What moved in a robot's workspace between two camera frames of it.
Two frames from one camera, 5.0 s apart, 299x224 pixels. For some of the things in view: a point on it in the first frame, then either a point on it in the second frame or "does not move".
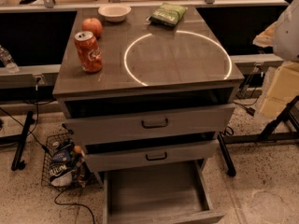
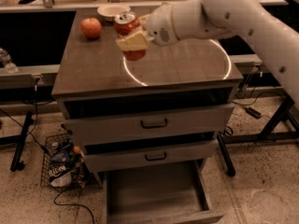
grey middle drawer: x=108 y=161 does not move
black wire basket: x=64 y=166 does not move
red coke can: x=89 y=51 to x=125 y=23
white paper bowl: x=114 y=12 does not move
